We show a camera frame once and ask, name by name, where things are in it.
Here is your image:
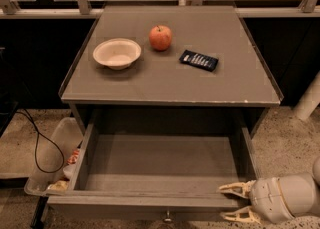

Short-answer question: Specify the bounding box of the dark blue snack packet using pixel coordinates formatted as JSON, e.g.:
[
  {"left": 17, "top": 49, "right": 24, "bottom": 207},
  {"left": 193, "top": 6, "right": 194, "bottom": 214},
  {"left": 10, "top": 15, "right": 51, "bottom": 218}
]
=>
[{"left": 179, "top": 50, "right": 219, "bottom": 72}]

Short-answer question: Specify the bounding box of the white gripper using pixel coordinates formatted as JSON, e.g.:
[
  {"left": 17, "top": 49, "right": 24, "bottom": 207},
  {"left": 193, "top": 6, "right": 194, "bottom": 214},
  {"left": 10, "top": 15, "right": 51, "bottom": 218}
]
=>
[{"left": 217, "top": 177, "right": 294, "bottom": 224}]

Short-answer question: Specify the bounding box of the red and green snack packet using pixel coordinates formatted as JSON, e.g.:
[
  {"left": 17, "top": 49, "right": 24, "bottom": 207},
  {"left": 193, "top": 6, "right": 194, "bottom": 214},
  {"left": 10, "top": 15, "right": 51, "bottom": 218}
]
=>
[{"left": 67, "top": 149, "right": 80, "bottom": 165}]

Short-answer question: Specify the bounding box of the black cable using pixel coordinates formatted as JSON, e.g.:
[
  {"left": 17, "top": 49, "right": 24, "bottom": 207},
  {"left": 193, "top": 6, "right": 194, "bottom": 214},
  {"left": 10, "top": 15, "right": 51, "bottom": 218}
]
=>
[{"left": 16, "top": 107, "right": 66, "bottom": 174}]

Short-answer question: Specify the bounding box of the yellow snack bag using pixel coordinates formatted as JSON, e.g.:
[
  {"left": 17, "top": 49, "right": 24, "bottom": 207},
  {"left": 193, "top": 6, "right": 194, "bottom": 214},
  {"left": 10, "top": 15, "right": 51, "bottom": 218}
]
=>
[{"left": 48, "top": 180, "right": 68, "bottom": 191}]

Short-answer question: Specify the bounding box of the grey top drawer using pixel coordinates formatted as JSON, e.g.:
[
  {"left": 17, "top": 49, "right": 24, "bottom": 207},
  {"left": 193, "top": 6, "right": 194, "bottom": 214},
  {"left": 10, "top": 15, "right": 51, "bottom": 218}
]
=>
[{"left": 48, "top": 108, "right": 260, "bottom": 222}]

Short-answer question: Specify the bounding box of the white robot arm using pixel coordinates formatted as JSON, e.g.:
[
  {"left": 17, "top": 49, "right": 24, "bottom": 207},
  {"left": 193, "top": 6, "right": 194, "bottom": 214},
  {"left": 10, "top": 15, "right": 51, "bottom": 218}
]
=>
[{"left": 218, "top": 73, "right": 320, "bottom": 224}]

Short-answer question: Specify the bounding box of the grey drawer cabinet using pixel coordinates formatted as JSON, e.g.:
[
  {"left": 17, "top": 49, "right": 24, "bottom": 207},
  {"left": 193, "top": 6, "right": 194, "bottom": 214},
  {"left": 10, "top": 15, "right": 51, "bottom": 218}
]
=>
[{"left": 59, "top": 6, "right": 283, "bottom": 121}]

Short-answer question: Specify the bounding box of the white paper bowl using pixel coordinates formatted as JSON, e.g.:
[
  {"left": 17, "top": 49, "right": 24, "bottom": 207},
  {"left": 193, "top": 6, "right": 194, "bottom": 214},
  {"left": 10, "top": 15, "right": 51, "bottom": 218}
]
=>
[{"left": 93, "top": 38, "right": 141, "bottom": 70}]

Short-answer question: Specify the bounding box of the small white bowl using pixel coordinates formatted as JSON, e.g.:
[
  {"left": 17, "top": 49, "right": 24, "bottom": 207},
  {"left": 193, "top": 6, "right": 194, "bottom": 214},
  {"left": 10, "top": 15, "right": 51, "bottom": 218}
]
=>
[{"left": 63, "top": 164, "right": 76, "bottom": 179}]

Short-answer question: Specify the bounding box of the red apple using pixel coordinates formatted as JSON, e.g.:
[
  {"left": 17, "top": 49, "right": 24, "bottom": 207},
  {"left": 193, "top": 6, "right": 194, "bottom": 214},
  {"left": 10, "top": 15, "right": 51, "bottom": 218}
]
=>
[{"left": 149, "top": 25, "right": 172, "bottom": 51}]

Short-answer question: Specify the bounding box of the clear plastic bin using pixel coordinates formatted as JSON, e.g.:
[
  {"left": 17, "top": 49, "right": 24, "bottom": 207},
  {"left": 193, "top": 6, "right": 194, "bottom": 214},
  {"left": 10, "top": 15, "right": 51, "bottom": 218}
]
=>
[{"left": 24, "top": 117, "right": 83, "bottom": 196}]

